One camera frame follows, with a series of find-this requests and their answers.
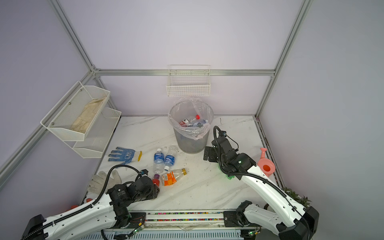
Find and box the clear light-blue label bottle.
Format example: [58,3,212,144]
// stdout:
[192,119,209,128]

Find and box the red label clear bottle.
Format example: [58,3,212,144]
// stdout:
[179,115,200,128]

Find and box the yellow-cap clear bottle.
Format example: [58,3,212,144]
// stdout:
[160,169,187,187]

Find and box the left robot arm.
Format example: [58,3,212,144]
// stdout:
[22,176,160,240]

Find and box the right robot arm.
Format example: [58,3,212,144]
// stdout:
[203,139,320,240]

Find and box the grey mesh waste bin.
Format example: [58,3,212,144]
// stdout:
[167,100,215,155]

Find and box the clear plastic bin liner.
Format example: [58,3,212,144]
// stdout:
[168,97,214,141]

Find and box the capless blue label bottle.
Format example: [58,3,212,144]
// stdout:
[164,146,178,172]

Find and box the white-cap blue label bottle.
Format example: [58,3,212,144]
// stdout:
[154,148,165,174]

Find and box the pink watering can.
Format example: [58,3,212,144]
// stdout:
[257,148,276,178]

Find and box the red label purple-cap bottle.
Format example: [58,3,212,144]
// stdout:
[153,174,160,187]

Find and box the blue dotted work glove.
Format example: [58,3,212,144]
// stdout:
[108,147,143,165]

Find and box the potted green plant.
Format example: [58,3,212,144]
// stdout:
[283,187,311,208]

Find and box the white mesh lower shelf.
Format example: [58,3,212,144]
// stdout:
[73,107,121,159]

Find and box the white mesh shelf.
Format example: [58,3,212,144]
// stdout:
[73,107,121,159]
[41,82,110,142]

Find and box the beige cloth in shelf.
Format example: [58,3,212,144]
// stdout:
[71,97,106,134]

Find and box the white mesh upper shelf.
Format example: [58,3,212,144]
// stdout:
[41,82,110,142]

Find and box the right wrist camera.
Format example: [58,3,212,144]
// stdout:
[219,131,228,138]

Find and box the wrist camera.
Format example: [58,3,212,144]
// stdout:
[140,169,149,177]
[219,131,228,138]

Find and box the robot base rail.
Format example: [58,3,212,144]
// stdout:
[125,210,261,230]

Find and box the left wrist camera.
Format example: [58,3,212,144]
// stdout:
[140,169,149,177]

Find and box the white wire wall basket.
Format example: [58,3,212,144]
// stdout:
[166,65,211,97]

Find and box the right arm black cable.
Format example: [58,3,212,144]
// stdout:
[212,125,311,240]

